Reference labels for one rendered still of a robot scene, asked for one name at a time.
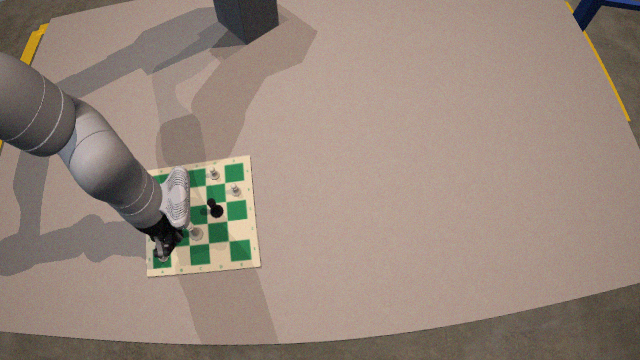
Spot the white pawn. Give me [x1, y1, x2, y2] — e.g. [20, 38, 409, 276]
[209, 167, 220, 180]
[231, 183, 241, 196]

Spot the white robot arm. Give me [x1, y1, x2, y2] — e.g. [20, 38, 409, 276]
[0, 52, 190, 230]

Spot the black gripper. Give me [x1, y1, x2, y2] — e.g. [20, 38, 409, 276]
[135, 214, 183, 257]

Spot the green and white chessboard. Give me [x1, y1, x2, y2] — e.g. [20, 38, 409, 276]
[146, 155, 261, 277]

